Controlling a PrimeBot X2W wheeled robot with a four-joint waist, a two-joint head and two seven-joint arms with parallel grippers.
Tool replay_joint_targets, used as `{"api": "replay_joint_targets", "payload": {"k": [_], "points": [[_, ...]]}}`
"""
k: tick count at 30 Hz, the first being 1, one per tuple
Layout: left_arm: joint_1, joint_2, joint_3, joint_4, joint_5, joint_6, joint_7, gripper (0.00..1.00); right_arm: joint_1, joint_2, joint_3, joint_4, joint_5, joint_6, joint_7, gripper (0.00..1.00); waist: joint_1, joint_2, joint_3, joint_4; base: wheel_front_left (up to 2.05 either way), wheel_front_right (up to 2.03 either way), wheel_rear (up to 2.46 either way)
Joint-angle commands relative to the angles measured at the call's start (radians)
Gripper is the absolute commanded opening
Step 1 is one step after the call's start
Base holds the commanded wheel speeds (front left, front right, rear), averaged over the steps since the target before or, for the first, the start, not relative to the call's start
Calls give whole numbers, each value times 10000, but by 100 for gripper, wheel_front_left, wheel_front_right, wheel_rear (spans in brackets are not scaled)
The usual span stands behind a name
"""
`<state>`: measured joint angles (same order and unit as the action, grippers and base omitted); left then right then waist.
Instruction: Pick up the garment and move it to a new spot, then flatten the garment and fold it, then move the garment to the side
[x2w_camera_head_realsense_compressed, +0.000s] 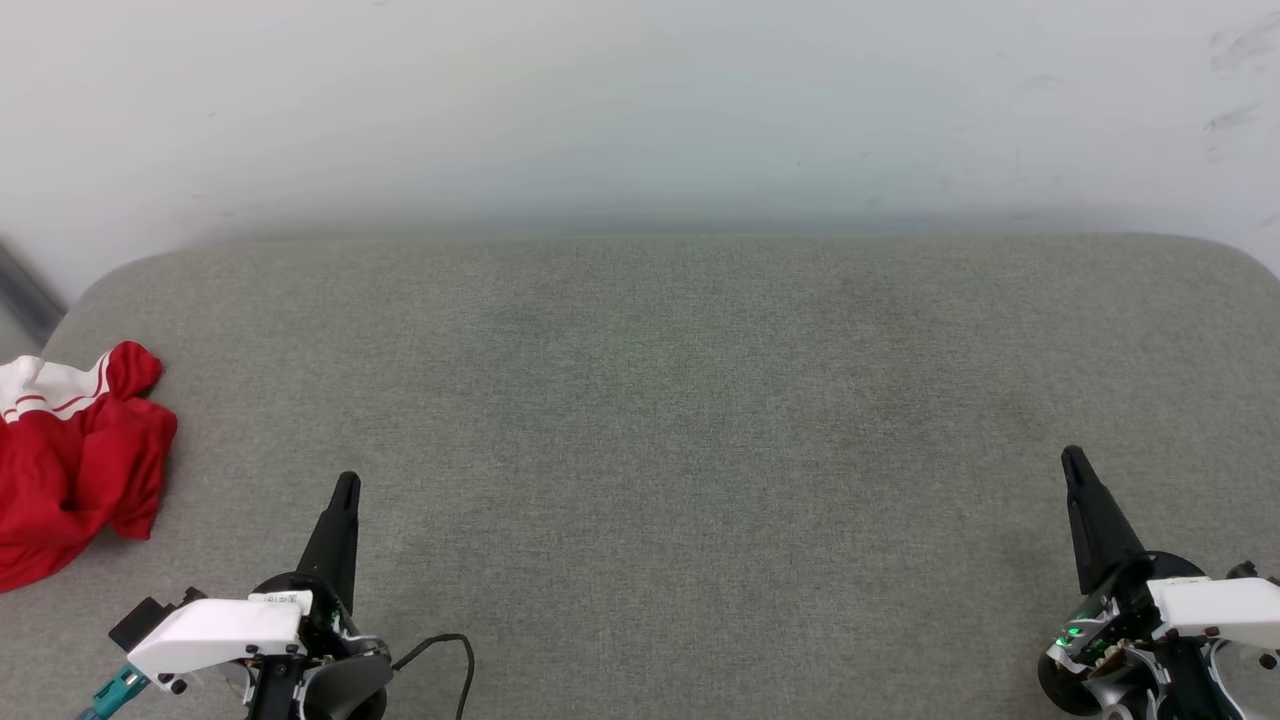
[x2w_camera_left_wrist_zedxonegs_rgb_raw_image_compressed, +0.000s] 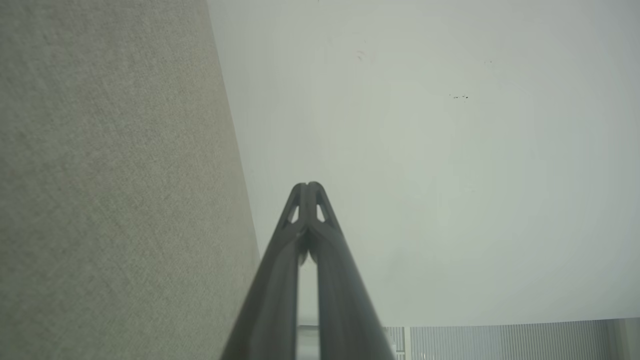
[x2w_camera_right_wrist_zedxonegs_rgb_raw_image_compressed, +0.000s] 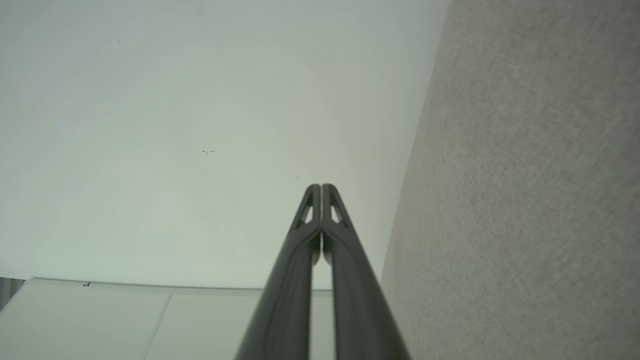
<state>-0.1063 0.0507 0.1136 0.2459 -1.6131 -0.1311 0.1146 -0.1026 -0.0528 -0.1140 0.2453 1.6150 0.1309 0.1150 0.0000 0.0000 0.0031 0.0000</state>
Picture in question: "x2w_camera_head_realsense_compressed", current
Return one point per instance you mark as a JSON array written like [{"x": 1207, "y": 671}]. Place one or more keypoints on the red and white shirt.
[{"x": 70, "y": 470}]

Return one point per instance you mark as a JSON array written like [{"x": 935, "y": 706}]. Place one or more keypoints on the left black wrist camera box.
[{"x": 145, "y": 622}]

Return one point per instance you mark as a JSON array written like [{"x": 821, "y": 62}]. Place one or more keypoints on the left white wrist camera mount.
[{"x": 215, "y": 630}]

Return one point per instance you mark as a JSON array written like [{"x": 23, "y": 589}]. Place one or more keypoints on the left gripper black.
[{"x": 340, "y": 640}]

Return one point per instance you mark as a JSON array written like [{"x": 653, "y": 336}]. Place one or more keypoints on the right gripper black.
[{"x": 1110, "y": 650}]

